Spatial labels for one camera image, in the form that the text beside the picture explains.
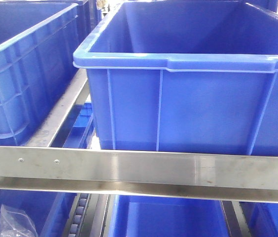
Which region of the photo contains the blue bin upper centre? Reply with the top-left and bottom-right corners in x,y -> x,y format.
73,0 -> 278,156

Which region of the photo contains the blue bin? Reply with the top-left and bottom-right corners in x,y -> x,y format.
0,190 -> 76,237
108,196 -> 229,237
240,202 -> 278,237
73,0 -> 278,156
0,1 -> 79,146

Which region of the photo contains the blue bin lower centre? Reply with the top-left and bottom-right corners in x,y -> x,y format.
108,196 -> 229,237

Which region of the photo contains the roller track strip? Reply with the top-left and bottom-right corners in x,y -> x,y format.
65,193 -> 91,237

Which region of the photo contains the blue bin lower left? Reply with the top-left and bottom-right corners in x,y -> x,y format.
0,190 -> 76,237

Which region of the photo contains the blue bin upper left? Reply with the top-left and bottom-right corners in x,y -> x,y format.
0,1 -> 79,146

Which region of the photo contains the blue bin lower right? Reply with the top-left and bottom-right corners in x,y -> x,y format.
240,202 -> 278,237

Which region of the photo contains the clear plastic bag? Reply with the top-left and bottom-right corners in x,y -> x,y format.
0,204 -> 38,237

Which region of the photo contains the steel shelf divider rail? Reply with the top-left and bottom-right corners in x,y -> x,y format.
25,69 -> 89,147

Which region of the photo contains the stainless upper shelf rail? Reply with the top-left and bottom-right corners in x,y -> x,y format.
0,146 -> 278,202

